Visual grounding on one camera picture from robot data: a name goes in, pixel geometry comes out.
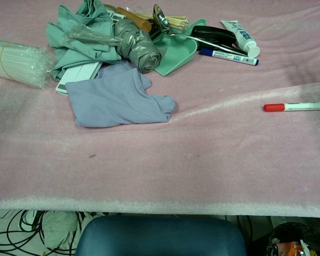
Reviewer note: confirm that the blue capped white marker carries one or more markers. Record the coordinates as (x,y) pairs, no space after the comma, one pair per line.
(229,56)

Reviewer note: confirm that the red capped white marker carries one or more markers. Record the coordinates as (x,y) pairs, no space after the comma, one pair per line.
(298,106)

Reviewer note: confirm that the pink foam sheet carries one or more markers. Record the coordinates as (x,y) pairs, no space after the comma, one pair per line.
(160,149)

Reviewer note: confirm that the lavender cloth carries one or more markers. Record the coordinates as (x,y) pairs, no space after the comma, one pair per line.
(114,101)

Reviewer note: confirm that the green plastic dustpan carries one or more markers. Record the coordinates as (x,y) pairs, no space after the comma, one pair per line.
(176,53)

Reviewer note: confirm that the grey garbage bag roll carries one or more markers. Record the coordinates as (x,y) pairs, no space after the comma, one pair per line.
(137,48)

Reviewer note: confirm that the white rectangular box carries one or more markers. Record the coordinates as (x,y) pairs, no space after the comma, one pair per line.
(77,76)

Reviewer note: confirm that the bundle of wooden chopsticks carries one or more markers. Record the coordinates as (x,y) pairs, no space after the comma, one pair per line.
(176,22)

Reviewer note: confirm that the metal ladle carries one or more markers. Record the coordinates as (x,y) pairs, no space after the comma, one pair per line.
(161,20)

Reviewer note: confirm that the black stapler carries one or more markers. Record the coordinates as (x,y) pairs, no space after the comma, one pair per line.
(216,34)

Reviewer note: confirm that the blue chair back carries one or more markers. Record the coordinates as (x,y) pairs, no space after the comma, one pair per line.
(160,237)

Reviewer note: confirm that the wooden rolling pin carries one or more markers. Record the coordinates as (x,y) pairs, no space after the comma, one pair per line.
(134,18)

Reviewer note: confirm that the clear plastic bag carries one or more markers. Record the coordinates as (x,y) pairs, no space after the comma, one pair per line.
(90,36)

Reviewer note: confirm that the white toothpaste tube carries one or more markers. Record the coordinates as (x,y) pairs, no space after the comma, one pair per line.
(244,37)

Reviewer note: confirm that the green cloth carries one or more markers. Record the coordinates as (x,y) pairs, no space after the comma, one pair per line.
(80,32)

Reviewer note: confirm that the bundle of white straws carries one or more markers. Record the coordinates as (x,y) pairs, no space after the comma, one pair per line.
(16,62)

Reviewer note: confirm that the black trash bin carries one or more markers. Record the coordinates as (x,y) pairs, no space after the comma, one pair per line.
(296,240)

